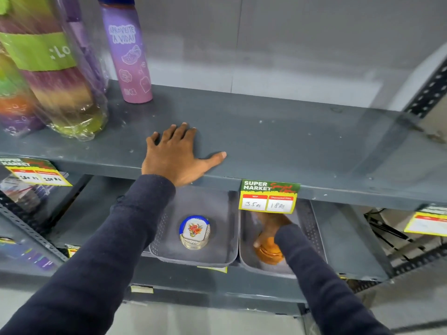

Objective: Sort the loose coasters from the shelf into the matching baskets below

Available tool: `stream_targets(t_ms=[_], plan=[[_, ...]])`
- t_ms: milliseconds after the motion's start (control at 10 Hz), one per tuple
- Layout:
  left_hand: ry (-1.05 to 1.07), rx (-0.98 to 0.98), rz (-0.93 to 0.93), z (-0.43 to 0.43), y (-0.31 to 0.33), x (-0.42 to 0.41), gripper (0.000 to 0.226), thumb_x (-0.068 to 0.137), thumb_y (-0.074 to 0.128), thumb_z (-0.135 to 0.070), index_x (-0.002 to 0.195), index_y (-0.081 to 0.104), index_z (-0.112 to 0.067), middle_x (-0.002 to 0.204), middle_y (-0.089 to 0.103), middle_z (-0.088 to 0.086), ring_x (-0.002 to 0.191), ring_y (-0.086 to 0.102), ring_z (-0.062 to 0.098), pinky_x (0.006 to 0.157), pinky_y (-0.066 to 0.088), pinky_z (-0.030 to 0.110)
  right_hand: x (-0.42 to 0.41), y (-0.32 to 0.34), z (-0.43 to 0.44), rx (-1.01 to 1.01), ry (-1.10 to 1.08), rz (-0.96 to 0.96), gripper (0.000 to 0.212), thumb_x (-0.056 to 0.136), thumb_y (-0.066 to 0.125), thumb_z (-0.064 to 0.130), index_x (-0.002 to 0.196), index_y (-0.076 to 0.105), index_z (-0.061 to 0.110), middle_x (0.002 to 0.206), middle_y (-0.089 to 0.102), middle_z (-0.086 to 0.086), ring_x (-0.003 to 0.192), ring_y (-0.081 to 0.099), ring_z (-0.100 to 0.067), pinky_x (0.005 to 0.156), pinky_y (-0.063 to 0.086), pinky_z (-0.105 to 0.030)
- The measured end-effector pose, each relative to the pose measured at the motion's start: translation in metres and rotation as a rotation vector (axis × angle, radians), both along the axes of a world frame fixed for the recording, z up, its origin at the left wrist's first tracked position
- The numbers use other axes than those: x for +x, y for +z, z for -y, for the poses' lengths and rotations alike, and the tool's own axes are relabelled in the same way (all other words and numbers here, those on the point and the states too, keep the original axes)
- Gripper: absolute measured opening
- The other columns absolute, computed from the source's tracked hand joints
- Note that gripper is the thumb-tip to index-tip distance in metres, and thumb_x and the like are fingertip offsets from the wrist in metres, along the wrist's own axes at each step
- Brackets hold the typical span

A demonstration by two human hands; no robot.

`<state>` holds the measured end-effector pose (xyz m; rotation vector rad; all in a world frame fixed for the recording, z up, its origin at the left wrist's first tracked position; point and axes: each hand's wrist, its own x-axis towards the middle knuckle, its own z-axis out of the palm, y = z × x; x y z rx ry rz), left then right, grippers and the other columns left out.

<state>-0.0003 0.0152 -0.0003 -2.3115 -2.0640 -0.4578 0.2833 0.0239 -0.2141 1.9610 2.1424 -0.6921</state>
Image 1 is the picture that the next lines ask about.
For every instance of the person's left hand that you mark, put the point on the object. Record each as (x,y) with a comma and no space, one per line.
(174,156)

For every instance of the person's right hand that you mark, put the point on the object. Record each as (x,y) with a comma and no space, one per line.
(272,225)

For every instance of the stack of orange coasters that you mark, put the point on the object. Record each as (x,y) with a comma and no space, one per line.
(269,252)

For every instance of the grey perforated plastic tray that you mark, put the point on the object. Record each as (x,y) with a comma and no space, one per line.
(220,240)
(248,261)

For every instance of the stack of floral coasters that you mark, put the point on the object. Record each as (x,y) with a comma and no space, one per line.
(195,231)

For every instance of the person's right forearm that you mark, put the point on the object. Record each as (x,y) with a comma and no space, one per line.
(321,286)

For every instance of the person's left forearm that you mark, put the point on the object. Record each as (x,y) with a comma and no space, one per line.
(97,268)

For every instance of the pale shelf label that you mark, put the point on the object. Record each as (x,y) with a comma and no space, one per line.
(142,289)

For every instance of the yellow green price label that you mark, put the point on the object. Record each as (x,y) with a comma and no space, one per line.
(269,198)
(35,172)
(427,223)

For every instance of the lilac bottle with black cap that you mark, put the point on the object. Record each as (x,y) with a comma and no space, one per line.
(129,55)

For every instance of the rainbow bottle with green lid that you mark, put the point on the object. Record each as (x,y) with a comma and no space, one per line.
(52,83)

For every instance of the wrapped purple bottle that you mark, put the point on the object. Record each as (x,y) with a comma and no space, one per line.
(87,41)

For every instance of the stack of dark packets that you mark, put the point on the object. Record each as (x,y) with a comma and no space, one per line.
(28,195)

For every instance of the rainbow bottle with pink lid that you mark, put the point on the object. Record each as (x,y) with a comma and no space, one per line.
(14,111)

